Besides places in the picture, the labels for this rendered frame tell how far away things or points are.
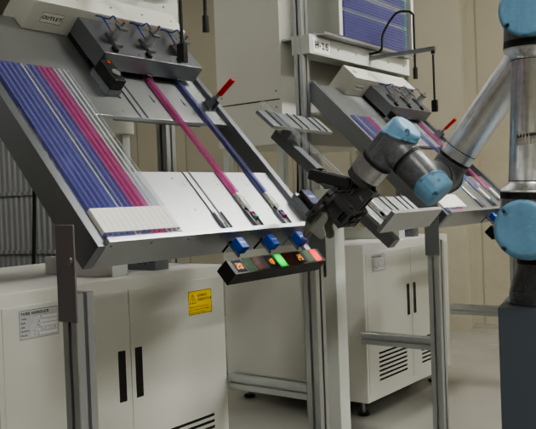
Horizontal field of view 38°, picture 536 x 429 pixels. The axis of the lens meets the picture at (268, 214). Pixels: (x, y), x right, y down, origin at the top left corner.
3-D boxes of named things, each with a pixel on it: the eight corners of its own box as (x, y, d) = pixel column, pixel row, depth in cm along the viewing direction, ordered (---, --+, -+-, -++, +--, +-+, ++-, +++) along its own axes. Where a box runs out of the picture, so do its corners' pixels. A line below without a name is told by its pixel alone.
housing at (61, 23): (161, 71, 219) (186, 31, 212) (10, 48, 180) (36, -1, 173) (146, 54, 222) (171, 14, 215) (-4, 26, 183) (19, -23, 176)
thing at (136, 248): (300, 243, 191) (317, 224, 188) (91, 269, 139) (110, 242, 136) (297, 240, 192) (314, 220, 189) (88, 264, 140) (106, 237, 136)
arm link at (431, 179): (464, 182, 166) (430, 146, 169) (448, 182, 156) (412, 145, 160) (439, 208, 169) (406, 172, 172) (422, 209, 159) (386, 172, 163)
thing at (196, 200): (303, 233, 191) (310, 224, 189) (94, 254, 138) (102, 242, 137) (260, 179, 198) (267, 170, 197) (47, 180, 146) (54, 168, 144)
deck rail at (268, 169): (305, 243, 193) (319, 226, 190) (300, 243, 191) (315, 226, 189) (160, 60, 221) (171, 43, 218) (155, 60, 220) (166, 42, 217)
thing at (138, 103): (218, 138, 207) (228, 124, 204) (1, 124, 154) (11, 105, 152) (156, 59, 220) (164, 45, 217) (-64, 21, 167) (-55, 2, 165)
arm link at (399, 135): (415, 140, 159) (388, 111, 162) (382, 177, 164) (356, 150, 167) (430, 139, 165) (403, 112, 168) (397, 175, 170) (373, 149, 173)
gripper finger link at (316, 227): (308, 252, 177) (333, 225, 172) (293, 233, 179) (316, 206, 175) (316, 251, 179) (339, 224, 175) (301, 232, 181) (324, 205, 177)
